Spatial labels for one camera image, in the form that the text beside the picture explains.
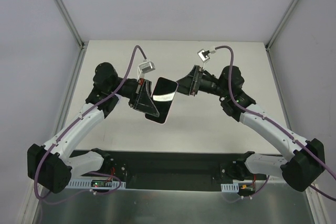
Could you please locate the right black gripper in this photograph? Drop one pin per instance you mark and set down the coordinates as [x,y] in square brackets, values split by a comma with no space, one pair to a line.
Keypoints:
[196,80]

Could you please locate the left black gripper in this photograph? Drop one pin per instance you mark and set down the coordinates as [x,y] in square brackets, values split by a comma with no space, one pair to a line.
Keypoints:
[137,93]

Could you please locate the pink phone case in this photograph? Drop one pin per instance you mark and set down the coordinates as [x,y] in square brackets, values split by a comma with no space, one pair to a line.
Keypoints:
[169,108]

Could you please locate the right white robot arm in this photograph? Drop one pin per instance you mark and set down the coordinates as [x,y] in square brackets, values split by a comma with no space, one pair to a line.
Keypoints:
[300,161]

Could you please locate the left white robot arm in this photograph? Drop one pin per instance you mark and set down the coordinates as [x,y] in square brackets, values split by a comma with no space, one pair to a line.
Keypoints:
[51,165]

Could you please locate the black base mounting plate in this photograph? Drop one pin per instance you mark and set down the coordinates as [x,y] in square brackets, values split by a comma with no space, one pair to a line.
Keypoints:
[172,171]

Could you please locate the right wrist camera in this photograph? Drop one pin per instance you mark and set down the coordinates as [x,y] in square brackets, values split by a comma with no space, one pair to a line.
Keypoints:
[204,55]

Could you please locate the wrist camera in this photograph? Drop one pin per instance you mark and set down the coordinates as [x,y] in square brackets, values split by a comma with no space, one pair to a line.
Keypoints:
[204,55]
[145,67]

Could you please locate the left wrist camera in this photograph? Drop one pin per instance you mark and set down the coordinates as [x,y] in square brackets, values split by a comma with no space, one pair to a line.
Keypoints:
[145,67]

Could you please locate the left aluminium side rail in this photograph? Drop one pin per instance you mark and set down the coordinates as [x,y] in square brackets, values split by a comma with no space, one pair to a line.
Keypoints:
[69,91]

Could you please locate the aluminium side rail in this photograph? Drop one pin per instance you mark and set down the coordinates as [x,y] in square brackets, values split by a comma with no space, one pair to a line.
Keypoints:
[69,91]
[279,89]

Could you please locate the right aluminium side rail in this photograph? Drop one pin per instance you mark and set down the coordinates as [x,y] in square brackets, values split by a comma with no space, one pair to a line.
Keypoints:
[279,89]

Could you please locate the left white cable duct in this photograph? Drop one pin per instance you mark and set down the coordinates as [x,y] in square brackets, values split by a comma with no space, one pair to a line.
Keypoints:
[84,183]

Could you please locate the white cable duct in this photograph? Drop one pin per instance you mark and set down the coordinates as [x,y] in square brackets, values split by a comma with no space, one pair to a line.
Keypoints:
[230,188]
[84,183]

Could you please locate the right white cable duct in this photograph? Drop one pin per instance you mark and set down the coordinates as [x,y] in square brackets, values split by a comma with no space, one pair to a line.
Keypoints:
[230,188]

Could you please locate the left aluminium frame post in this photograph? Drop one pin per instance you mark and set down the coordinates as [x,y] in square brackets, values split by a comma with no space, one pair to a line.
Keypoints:
[70,23]

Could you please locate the aluminium frame post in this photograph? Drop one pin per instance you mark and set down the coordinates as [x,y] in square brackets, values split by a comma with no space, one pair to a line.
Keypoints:
[70,23]
[284,19]

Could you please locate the right aluminium frame post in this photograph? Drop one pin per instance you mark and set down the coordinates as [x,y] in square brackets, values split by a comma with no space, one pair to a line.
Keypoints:
[284,19]

